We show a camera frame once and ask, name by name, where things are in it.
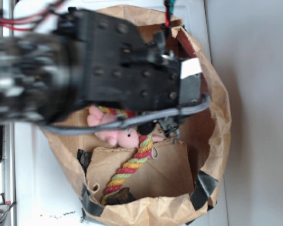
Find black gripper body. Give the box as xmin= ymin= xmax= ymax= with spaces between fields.
xmin=54 ymin=8 xmax=202 ymax=135

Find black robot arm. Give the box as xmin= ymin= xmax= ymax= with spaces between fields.
xmin=0 ymin=8 xmax=210 ymax=135

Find pink plush toy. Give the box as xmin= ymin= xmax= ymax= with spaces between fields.
xmin=86 ymin=105 xmax=164 ymax=150

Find brown paper bag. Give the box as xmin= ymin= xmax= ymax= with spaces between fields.
xmin=45 ymin=15 xmax=232 ymax=226

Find grey sleeved cable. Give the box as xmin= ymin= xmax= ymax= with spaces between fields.
xmin=41 ymin=93 xmax=211 ymax=135

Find multicolour twisted rope toy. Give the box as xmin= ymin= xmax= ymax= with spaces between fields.
xmin=98 ymin=105 xmax=156 ymax=206

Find red wires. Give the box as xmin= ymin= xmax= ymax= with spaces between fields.
xmin=0 ymin=0 xmax=64 ymax=31

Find aluminium extrusion rail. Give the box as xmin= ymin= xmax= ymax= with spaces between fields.
xmin=0 ymin=0 xmax=17 ymax=226

